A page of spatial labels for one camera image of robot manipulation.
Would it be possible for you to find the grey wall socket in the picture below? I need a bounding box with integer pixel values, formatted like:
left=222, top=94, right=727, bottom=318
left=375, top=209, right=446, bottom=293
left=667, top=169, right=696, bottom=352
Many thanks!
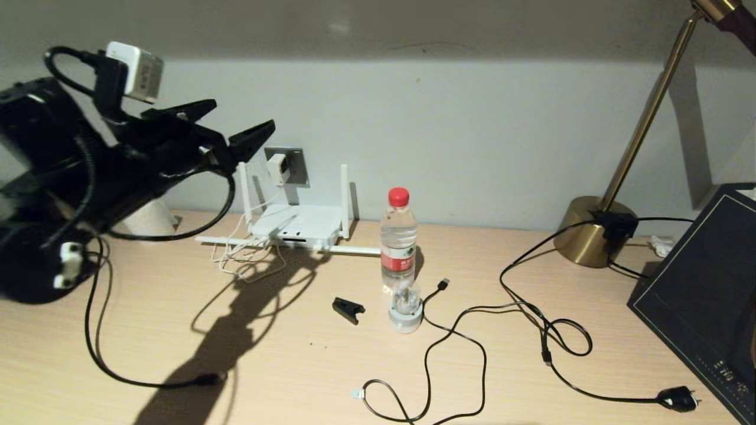
left=264, top=148, right=310, bottom=187

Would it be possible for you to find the white router with antennas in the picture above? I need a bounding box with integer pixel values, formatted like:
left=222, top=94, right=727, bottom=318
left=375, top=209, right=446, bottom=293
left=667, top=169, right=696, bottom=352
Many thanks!
left=197, top=162, right=382, bottom=256

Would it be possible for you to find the thin black cable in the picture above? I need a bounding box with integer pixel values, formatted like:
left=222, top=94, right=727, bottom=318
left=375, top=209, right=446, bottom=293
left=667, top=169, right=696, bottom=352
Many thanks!
left=607, top=217, right=692, bottom=279

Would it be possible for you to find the thin white power cable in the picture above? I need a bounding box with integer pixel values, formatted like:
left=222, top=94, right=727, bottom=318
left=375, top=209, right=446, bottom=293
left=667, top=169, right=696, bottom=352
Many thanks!
left=211, top=177, right=290, bottom=283

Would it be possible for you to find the black USB cable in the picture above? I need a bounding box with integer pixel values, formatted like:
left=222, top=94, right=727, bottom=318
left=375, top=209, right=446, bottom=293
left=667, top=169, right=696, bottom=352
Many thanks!
left=351, top=279, right=592, bottom=425

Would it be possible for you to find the black ethernet cable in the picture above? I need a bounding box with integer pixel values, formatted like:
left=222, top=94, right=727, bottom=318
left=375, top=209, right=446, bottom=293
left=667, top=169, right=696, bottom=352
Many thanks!
left=84, top=236, right=230, bottom=388

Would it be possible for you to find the small black plastic clip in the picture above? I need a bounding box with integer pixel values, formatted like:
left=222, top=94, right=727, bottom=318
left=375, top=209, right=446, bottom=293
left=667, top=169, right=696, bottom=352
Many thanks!
left=333, top=297, right=367, bottom=325

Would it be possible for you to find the white toilet paper roll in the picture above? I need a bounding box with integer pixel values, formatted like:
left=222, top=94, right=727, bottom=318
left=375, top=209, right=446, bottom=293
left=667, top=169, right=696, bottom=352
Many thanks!
left=112, top=200, right=180, bottom=237

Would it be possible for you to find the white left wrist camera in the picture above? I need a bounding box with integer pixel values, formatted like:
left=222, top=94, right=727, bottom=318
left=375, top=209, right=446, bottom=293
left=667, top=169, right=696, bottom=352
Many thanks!
left=94, top=41, right=165, bottom=119

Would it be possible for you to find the red-capped water bottle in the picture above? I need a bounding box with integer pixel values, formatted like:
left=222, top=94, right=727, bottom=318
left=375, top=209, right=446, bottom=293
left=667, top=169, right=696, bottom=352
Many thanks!
left=381, top=189, right=418, bottom=294

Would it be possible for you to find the black lamp base connector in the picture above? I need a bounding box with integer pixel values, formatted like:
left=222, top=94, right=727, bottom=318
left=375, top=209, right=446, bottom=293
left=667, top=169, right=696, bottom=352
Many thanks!
left=589, top=211, right=638, bottom=249

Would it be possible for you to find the black lamp power cord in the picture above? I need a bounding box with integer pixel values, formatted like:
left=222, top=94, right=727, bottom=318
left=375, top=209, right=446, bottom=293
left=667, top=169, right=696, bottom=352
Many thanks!
left=499, top=220, right=700, bottom=412

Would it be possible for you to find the large black box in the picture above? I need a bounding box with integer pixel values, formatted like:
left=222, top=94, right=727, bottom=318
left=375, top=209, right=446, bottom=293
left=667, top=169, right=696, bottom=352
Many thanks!
left=626, top=184, right=756, bottom=425

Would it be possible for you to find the white power adapter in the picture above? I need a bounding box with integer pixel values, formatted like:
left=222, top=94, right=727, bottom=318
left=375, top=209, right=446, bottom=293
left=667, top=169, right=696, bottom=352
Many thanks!
left=267, top=153, right=291, bottom=187

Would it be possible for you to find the small round white device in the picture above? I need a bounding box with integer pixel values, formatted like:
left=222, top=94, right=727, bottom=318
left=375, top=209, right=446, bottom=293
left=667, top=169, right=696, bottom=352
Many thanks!
left=388, top=279, right=423, bottom=334

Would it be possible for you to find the brass desk lamp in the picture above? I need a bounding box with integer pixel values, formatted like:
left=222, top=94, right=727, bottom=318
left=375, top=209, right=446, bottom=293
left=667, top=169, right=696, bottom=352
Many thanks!
left=553, top=0, right=756, bottom=269

